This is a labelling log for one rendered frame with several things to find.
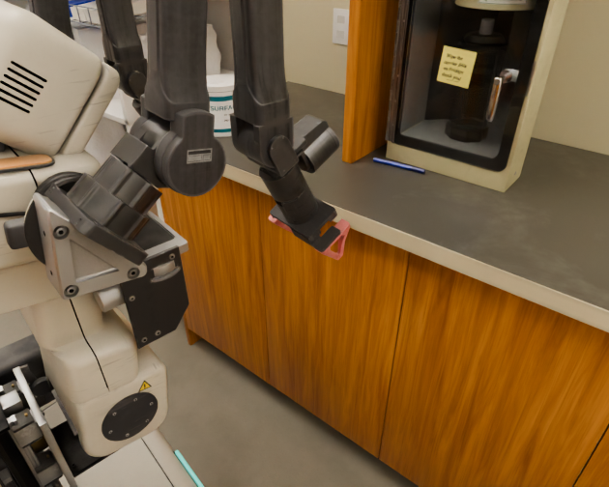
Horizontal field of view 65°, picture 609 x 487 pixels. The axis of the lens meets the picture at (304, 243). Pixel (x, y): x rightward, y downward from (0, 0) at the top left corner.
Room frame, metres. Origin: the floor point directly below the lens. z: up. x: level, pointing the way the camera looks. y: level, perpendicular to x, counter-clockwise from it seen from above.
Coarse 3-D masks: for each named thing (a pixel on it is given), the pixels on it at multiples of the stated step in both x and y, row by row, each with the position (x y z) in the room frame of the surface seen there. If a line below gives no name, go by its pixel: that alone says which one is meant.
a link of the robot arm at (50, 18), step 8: (32, 0) 0.85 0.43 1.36; (40, 0) 0.84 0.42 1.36; (48, 0) 0.85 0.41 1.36; (56, 0) 0.86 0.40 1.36; (64, 0) 0.86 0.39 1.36; (32, 8) 0.84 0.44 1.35; (40, 8) 0.84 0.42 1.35; (48, 8) 0.85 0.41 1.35; (56, 8) 0.85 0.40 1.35; (64, 8) 0.86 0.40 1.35; (40, 16) 0.84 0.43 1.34; (48, 16) 0.84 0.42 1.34; (56, 16) 0.85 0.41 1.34; (64, 16) 0.86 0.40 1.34; (56, 24) 0.85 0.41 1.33; (64, 24) 0.86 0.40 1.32; (64, 32) 0.85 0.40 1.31
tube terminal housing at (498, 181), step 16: (560, 0) 1.01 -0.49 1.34; (560, 16) 1.04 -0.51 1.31; (544, 32) 0.99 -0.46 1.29; (560, 32) 1.07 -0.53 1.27; (544, 48) 1.00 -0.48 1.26; (544, 64) 1.03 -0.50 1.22; (544, 80) 1.06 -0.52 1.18; (528, 96) 0.99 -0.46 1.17; (528, 112) 1.00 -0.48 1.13; (528, 128) 1.03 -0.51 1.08; (512, 144) 0.99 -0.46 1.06; (528, 144) 1.07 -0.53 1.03; (400, 160) 1.16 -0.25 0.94; (416, 160) 1.13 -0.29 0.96; (432, 160) 1.10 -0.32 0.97; (448, 160) 1.08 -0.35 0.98; (512, 160) 0.99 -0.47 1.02; (464, 176) 1.05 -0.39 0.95; (480, 176) 1.02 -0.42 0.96; (496, 176) 1.00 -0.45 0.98; (512, 176) 1.02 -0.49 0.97
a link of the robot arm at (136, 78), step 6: (132, 72) 0.91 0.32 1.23; (138, 72) 0.92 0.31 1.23; (132, 78) 0.91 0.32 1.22; (138, 78) 0.92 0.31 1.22; (144, 78) 0.92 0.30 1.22; (132, 84) 0.91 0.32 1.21; (138, 84) 0.91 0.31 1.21; (144, 84) 0.92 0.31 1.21; (132, 90) 0.91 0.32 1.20; (138, 90) 0.91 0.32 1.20; (144, 90) 0.92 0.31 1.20; (132, 96) 0.94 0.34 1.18; (138, 96) 0.91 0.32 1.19
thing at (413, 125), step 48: (432, 0) 1.13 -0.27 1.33; (480, 0) 1.06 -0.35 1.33; (528, 0) 1.00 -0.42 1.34; (432, 48) 1.12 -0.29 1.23; (480, 48) 1.05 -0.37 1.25; (528, 48) 0.99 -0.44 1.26; (432, 96) 1.11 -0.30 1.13; (480, 96) 1.04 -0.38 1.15; (432, 144) 1.09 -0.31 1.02; (480, 144) 1.02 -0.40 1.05
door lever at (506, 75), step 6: (504, 72) 1.01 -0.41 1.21; (510, 72) 1.00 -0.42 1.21; (498, 78) 0.97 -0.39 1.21; (504, 78) 0.98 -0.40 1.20; (510, 78) 1.00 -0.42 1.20; (498, 84) 0.97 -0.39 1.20; (492, 90) 0.97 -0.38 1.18; (498, 90) 0.97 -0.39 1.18; (492, 96) 0.97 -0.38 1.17; (498, 96) 0.97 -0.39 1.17; (492, 102) 0.97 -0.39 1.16; (492, 108) 0.97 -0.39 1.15; (486, 114) 0.97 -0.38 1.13; (492, 114) 0.97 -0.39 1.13; (486, 120) 0.97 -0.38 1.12; (492, 120) 0.97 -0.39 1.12
